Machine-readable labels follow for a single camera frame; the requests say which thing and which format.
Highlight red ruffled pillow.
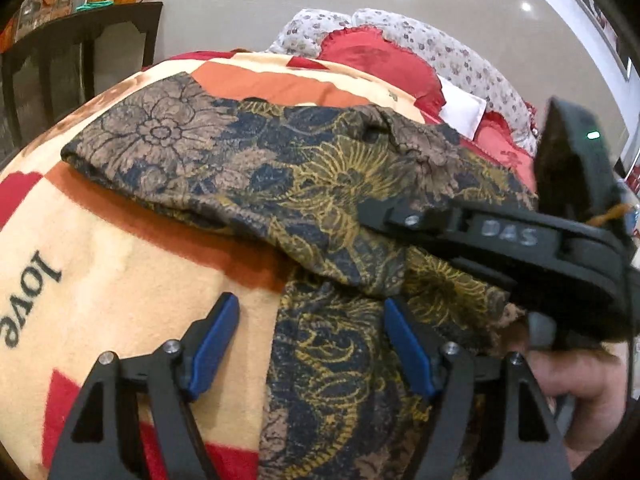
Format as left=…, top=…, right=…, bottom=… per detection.
left=317, top=25, right=447, bottom=122
left=472, top=109, right=542, bottom=196

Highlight wall picture frame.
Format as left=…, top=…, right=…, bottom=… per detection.
left=574, top=0, right=634, bottom=81

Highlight framed pictures on cabinet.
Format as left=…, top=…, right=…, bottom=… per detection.
left=14, top=0, right=82, bottom=42

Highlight white pillow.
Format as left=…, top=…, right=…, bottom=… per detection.
left=436, top=74, right=489, bottom=139

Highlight brown floral patterned garment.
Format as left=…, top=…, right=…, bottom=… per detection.
left=60, top=72, right=543, bottom=480

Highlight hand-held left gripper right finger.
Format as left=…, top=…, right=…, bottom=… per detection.
left=382, top=299, right=573, bottom=480

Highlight person's right hand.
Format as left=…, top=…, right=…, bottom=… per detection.
left=536, top=344, right=632, bottom=461

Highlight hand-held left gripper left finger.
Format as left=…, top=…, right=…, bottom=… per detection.
left=47, top=292, right=241, bottom=480

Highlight orange cream printed blanket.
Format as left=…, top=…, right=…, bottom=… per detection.
left=0, top=50, right=451, bottom=480

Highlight dark wooden cabinet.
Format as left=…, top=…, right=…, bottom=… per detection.
left=0, top=2, right=164, bottom=162

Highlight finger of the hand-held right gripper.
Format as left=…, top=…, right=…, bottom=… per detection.
left=450, top=255, right=617, bottom=313
left=357, top=195, right=576, bottom=263

